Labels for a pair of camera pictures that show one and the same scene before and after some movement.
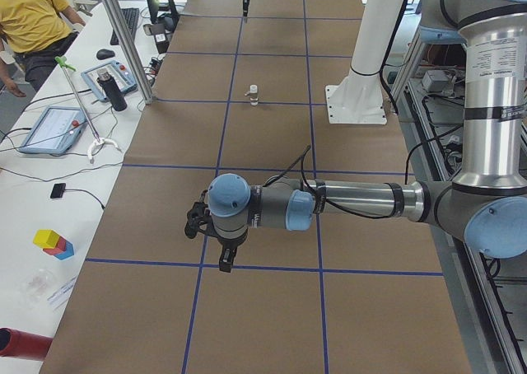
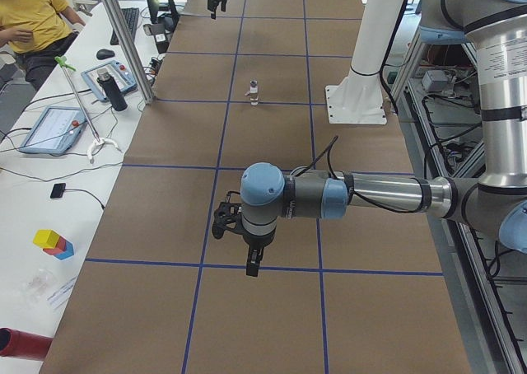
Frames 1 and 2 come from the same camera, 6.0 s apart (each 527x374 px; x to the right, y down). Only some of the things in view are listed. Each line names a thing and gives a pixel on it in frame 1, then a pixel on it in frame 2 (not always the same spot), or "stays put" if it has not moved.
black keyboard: x=131 y=16 stays put
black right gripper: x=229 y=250 → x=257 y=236
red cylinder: x=22 y=344 stays put
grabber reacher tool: x=99 y=141 stays put
